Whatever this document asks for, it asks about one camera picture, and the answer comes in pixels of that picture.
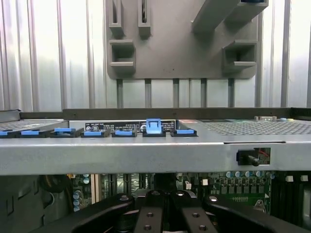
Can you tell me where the green motherboard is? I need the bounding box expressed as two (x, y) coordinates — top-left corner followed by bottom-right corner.
(67, 171), (311, 220)

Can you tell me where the white expansion slot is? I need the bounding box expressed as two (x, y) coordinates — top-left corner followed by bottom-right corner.
(90, 172), (98, 203)

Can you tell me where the black open PC case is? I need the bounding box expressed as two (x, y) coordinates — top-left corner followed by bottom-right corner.
(0, 108), (311, 233)

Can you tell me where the grey parts rack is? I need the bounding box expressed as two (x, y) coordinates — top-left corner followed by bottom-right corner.
(105, 0), (269, 80)

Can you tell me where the black intrusion switch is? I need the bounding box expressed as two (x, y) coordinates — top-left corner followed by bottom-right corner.
(236, 148), (260, 167)

